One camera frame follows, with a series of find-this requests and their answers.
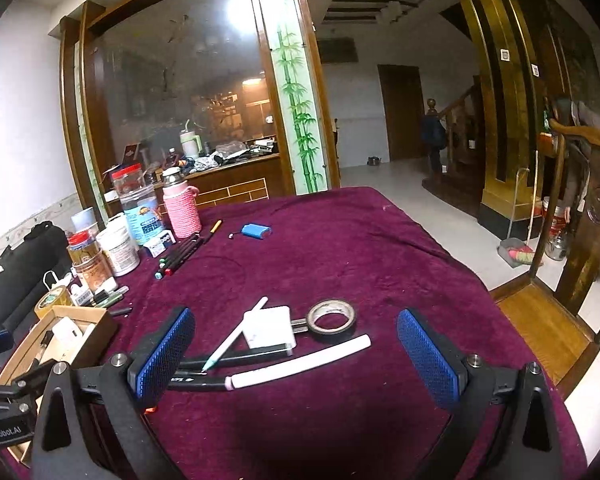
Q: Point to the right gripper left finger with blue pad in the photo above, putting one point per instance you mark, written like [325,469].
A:
[92,424]

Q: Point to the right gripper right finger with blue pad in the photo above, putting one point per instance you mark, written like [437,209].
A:
[525,442]

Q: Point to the white cube charger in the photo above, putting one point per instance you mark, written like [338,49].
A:
[68,340]

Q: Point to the black ballpoint pen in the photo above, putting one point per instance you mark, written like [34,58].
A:
[45,342]

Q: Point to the white marker pen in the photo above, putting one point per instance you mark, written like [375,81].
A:
[298,365]

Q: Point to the thin white pen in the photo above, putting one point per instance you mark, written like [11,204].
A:
[230,338]

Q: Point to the white plug charger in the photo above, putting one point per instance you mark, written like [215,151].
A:
[267,327]

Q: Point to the black marker pen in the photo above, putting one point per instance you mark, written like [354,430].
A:
[238,358]

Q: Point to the black tape roll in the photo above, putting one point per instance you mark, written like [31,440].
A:
[331,318]

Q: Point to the black white tip marker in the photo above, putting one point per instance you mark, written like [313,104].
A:
[199,383]

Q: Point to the cardboard tray box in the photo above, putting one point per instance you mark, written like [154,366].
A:
[21,358]

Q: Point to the wooden chair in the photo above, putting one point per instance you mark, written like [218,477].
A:
[549,321]

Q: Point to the yellow packing tape roll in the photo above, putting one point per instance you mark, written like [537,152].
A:
[57,296]

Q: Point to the black leather sofa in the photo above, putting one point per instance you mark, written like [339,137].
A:
[40,260]

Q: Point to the red cap brown bottle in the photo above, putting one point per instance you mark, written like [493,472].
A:
[90,262]

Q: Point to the bundle of black markers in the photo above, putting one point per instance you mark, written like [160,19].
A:
[173,256]

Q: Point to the dustpan with broom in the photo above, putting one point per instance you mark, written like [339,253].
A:
[515,248]

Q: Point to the blue white small box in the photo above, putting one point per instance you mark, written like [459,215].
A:
[160,243]

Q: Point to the white supplement jar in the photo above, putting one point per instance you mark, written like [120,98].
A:
[118,245]

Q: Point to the maroon velvet tablecloth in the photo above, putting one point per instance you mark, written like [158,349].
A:
[368,416]

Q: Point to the red white bucket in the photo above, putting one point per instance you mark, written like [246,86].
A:
[559,221]

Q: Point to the blue label plastic jar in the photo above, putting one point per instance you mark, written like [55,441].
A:
[141,211]

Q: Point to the yellow tip black pen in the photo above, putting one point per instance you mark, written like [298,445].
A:
[214,229]

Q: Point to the pink knitted thermos bottle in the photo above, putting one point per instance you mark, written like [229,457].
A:
[180,200]

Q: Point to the red lid clear jar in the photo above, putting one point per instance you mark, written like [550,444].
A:
[128,179]

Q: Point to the blue battery pack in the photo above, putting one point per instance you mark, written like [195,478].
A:
[256,231]

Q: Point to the white tumbler with straw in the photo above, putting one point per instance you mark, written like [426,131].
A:
[190,142]

